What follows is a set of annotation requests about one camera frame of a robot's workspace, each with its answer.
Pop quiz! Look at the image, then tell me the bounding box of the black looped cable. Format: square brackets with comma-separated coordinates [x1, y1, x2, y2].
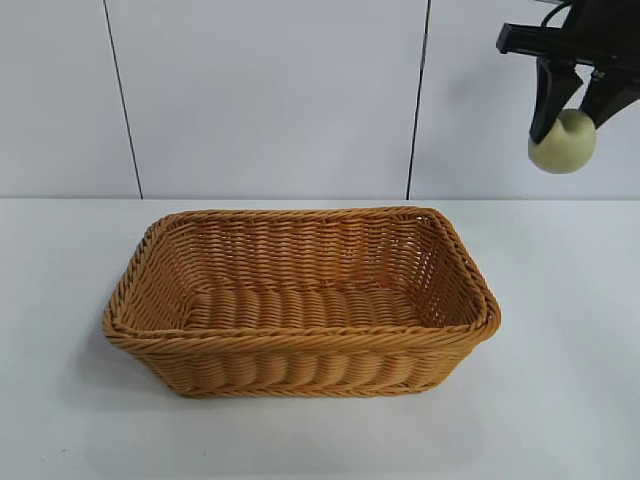
[540, 0, 571, 29]

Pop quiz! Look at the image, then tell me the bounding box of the brown woven wicker basket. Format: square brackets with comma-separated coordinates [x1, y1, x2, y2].
[103, 206, 502, 400]

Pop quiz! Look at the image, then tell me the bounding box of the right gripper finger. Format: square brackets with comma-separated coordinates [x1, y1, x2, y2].
[528, 56, 584, 145]
[580, 68, 637, 126]

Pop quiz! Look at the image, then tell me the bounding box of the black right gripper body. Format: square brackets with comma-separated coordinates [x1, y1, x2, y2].
[495, 0, 640, 94]

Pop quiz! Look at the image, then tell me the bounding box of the pale yellow egg yolk pastry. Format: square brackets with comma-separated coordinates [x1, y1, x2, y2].
[527, 108, 598, 175]

